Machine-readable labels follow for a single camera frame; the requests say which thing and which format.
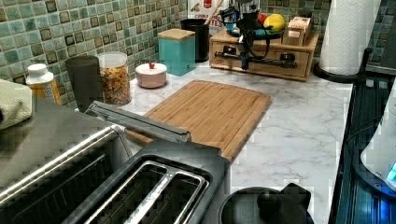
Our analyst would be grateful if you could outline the white paper towel roll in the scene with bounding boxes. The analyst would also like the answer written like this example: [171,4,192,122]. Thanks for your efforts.
[319,0,381,76]

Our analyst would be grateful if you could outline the black slot toaster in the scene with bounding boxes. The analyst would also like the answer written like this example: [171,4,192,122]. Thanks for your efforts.
[62,141,230,224]

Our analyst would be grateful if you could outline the glass jar of cereal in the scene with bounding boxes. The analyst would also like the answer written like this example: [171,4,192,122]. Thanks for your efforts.
[96,51,132,105]

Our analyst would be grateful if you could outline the black utensil holder cup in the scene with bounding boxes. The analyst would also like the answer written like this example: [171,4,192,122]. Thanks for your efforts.
[180,19,209,63]

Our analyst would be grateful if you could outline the dark grey tumbler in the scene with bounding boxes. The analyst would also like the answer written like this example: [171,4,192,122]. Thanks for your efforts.
[65,55,104,112]

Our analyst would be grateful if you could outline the yellow lemon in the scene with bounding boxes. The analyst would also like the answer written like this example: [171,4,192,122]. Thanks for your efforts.
[263,13,286,32]

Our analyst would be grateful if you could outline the wooden box on cabinet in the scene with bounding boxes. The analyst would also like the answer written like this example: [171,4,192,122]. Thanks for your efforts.
[282,17,312,46]

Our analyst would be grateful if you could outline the teal fruit bowl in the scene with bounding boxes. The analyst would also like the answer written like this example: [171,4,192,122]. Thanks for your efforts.
[227,28,283,40]

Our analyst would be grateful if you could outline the wooden spoon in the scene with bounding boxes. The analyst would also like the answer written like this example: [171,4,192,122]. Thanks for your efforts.
[204,0,224,25]

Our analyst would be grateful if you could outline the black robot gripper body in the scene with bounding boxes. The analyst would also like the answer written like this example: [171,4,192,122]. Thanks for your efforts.
[219,0,260,70]

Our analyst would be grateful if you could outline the bamboo cutting board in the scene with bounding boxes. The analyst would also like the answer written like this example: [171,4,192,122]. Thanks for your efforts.
[145,80,271,161]

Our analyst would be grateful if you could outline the light green cloth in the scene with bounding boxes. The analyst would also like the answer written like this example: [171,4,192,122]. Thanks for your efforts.
[0,79,33,130]

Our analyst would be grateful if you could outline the dark dish drying rack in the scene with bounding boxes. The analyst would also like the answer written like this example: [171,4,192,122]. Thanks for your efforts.
[328,74,395,224]

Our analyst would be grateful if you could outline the cereal box red white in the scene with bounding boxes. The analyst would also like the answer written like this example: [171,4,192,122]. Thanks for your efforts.
[187,0,230,35]

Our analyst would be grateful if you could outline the teal canister with wooden lid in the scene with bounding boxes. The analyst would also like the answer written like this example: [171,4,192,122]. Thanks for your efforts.
[158,28,195,77]

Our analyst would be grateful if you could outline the stainless toaster oven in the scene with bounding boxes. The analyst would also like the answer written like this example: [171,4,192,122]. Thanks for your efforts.
[1,99,177,224]

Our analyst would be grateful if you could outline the wooden drawer with black handle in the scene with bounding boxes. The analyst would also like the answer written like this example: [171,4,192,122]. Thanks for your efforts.
[209,41,313,81]

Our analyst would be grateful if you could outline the white capped orange bottle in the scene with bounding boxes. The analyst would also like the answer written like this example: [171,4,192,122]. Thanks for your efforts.
[26,63,62,105]

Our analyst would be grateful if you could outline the pink ceramic lidded bowl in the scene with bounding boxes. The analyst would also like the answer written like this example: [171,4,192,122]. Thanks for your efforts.
[135,63,167,89]

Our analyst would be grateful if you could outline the wooden drawer cabinet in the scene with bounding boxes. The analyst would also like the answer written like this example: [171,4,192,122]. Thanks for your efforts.
[208,28,321,83]

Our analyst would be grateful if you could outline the red apple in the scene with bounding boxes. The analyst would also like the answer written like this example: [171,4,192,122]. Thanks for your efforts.
[258,12,267,24]

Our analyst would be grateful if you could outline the black paper towel holder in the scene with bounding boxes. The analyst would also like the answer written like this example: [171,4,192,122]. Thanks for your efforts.
[313,48,373,84]

